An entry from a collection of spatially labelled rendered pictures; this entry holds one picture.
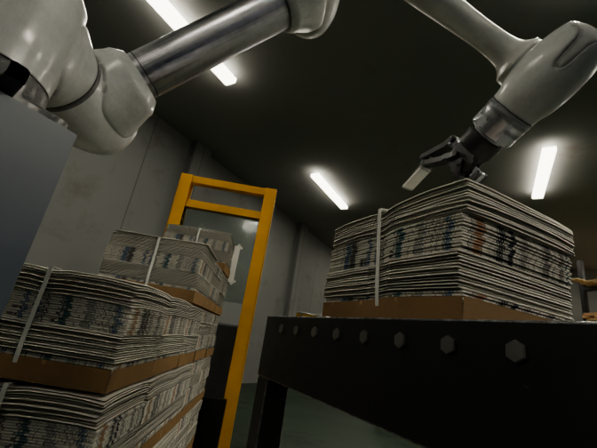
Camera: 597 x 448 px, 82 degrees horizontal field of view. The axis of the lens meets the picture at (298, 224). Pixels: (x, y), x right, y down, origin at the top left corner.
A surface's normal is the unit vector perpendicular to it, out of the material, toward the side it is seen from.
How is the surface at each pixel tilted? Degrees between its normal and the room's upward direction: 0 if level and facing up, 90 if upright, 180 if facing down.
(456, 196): 90
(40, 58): 97
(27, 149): 90
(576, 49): 122
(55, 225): 90
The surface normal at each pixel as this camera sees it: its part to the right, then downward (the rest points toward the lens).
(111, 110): 0.72, 0.59
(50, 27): 0.95, 0.06
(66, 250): 0.88, -0.03
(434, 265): -0.88, -0.27
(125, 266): 0.11, -0.31
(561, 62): -0.48, 0.25
